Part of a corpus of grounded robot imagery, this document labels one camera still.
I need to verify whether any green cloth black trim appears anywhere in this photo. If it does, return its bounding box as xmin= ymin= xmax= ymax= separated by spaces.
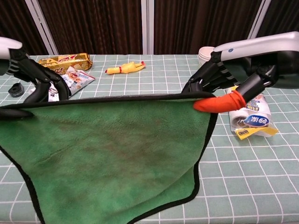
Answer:
xmin=0 ymin=92 xmax=219 ymax=224

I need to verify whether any small black ring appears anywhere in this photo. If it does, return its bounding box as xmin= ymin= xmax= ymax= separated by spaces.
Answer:
xmin=8 ymin=82 xmax=24 ymax=98

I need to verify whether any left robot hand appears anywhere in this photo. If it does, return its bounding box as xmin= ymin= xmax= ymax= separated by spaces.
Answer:
xmin=0 ymin=36 xmax=72 ymax=121

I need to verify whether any white paper cup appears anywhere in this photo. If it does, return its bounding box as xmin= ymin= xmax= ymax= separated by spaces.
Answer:
xmin=198 ymin=46 xmax=217 ymax=68

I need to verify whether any yellow rubber chicken toy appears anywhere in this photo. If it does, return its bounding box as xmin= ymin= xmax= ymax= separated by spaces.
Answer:
xmin=104 ymin=61 xmax=146 ymax=76

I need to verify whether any green checkered tablecloth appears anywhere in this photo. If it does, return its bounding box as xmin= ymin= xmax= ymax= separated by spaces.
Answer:
xmin=0 ymin=54 xmax=299 ymax=224

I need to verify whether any white foil snack bag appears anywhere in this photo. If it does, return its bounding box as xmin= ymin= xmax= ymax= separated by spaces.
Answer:
xmin=29 ymin=66 xmax=96 ymax=103

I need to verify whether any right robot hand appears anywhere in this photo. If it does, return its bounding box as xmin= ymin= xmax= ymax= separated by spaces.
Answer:
xmin=181 ymin=31 xmax=299 ymax=114

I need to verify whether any dark ribbed partition panel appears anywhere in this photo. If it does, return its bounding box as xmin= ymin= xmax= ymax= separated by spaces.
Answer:
xmin=0 ymin=0 xmax=49 ymax=56
xmin=153 ymin=0 xmax=263 ymax=56
xmin=37 ymin=0 xmax=143 ymax=56
xmin=256 ymin=0 xmax=299 ymax=38

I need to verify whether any gold snack bar package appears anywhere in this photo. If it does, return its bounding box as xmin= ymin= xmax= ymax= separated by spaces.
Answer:
xmin=37 ymin=53 xmax=93 ymax=72

